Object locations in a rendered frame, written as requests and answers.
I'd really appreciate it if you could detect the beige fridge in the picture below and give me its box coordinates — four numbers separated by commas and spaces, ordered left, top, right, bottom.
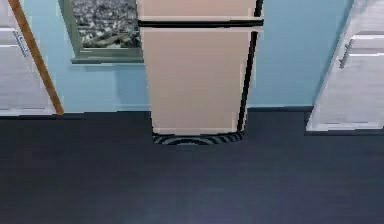
135, 0, 265, 146

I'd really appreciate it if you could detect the grey framed window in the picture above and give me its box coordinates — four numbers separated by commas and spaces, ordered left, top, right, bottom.
58, 0, 145, 65

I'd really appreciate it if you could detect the white cupboard with wooden edge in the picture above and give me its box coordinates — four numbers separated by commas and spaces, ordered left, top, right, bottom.
0, 0, 65, 117

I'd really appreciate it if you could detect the short black fridge handle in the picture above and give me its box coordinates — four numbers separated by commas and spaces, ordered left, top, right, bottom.
253, 0, 265, 18

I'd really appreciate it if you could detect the white cupboard with grey handle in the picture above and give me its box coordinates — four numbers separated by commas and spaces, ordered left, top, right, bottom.
305, 0, 384, 132

